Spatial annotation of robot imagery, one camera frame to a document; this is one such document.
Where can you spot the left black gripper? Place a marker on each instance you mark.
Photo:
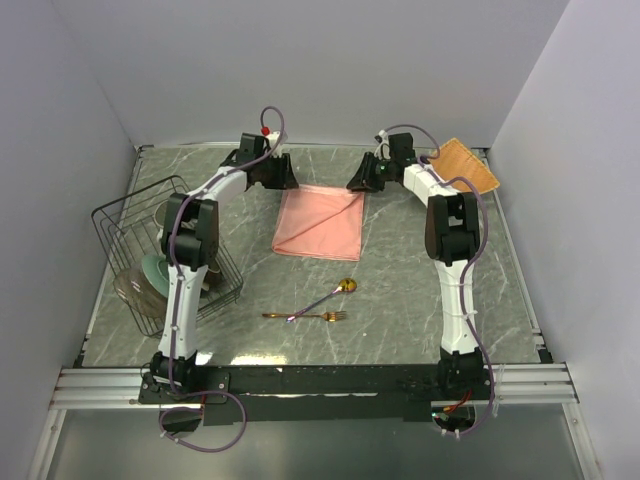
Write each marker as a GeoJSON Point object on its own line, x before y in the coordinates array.
{"type": "Point", "coordinates": [286, 179]}

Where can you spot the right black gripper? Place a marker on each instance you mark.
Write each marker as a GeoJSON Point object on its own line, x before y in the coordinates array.
{"type": "Point", "coordinates": [363, 180]}

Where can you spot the pink satin napkin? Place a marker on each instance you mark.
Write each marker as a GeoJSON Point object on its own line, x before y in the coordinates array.
{"type": "Point", "coordinates": [320, 222]}

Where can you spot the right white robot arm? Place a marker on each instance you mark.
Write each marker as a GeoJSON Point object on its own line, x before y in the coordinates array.
{"type": "Point", "coordinates": [450, 184]}

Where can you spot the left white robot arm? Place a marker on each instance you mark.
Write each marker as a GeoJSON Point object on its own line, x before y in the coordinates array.
{"type": "Point", "coordinates": [191, 241]}

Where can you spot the grey striped mug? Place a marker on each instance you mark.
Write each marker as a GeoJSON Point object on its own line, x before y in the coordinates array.
{"type": "Point", "coordinates": [160, 214]}

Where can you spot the brown ceramic plate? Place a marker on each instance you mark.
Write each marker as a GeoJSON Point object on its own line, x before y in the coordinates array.
{"type": "Point", "coordinates": [213, 278]}

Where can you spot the rose gold fork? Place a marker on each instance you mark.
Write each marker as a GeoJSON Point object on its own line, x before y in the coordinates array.
{"type": "Point", "coordinates": [332, 316]}

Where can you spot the teal green bowl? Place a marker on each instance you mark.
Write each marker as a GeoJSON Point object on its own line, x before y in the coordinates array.
{"type": "Point", "coordinates": [155, 270]}

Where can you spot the clear glass bowl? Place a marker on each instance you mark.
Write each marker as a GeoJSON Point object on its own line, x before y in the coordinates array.
{"type": "Point", "coordinates": [133, 288]}

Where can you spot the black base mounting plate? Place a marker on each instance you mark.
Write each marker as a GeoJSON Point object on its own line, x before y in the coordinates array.
{"type": "Point", "coordinates": [225, 395]}

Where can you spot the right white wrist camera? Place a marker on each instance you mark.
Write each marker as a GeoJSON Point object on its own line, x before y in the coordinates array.
{"type": "Point", "coordinates": [382, 148]}

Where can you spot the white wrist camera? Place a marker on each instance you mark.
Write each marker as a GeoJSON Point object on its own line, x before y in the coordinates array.
{"type": "Point", "coordinates": [382, 148]}
{"type": "Point", "coordinates": [274, 141]}

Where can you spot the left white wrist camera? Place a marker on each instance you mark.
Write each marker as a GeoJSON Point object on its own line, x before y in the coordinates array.
{"type": "Point", "coordinates": [274, 141]}

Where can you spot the gold spoon with purple handle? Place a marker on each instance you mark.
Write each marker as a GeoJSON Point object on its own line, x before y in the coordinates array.
{"type": "Point", "coordinates": [346, 285]}

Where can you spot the black wire dish rack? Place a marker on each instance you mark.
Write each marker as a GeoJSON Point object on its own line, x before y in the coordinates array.
{"type": "Point", "coordinates": [127, 233]}

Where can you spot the aluminium rail frame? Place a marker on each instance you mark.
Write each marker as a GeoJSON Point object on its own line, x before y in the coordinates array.
{"type": "Point", "coordinates": [118, 388]}

